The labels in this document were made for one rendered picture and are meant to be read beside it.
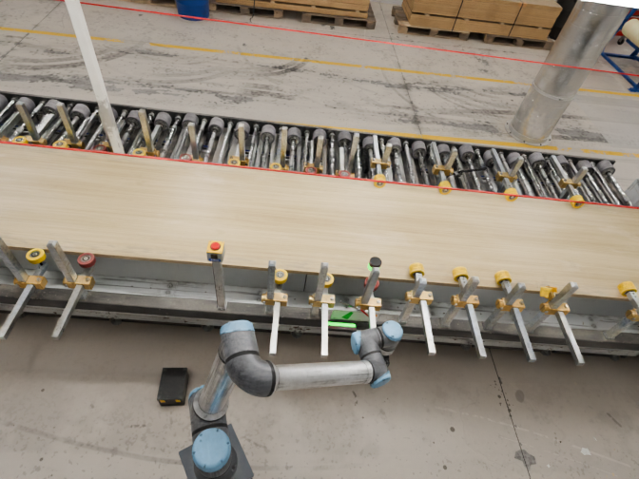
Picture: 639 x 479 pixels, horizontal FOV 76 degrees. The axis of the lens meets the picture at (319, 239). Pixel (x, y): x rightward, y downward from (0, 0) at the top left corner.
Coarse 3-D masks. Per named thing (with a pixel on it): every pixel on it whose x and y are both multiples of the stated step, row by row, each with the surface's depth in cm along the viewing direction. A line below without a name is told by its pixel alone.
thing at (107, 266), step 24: (0, 264) 232; (24, 264) 231; (48, 264) 231; (72, 264) 231; (96, 264) 230; (120, 264) 230; (144, 264) 229; (168, 264) 229; (288, 288) 245; (312, 288) 244; (336, 288) 244; (360, 288) 244; (384, 288) 243; (408, 288) 243; (432, 288) 242; (456, 288) 242; (0, 312) 277; (48, 312) 271; (96, 312) 271; (576, 312) 260; (600, 312) 259; (624, 312) 259; (336, 336) 295; (408, 336) 288
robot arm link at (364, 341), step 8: (376, 328) 173; (352, 336) 171; (360, 336) 168; (368, 336) 168; (376, 336) 169; (352, 344) 172; (360, 344) 167; (368, 344) 166; (376, 344) 167; (360, 352) 166; (368, 352) 164
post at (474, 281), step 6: (468, 282) 204; (474, 282) 200; (468, 288) 204; (474, 288) 203; (462, 294) 210; (468, 294) 207; (462, 300) 212; (450, 312) 223; (456, 312) 221; (444, 318) 230; (450, 318) 226; (444, 324) 231
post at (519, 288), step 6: (516, 288) 205; (522, 288) 203; (510, 294) 211; (516, 294) 207; (504, 300) 216; (510, 300) 211; (498, 312) 220; (504, 312) 220; (492, 318) 227; (498, 318) 225; (486, 324) 232; (492, 324) 230
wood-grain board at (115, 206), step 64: (0, 192) 232; (64, 192) 238; (128, 192) 244; (192, 192) 251; (256, 192) 257; (320, 192) 264; (384, 192) 272; (128, 256) 214; (192, 256) 219; (256, 256) 224; (320, 256) 230; (384, 256) 235; (448, 256) 241; (512, 256) 248; (576, 256) 254
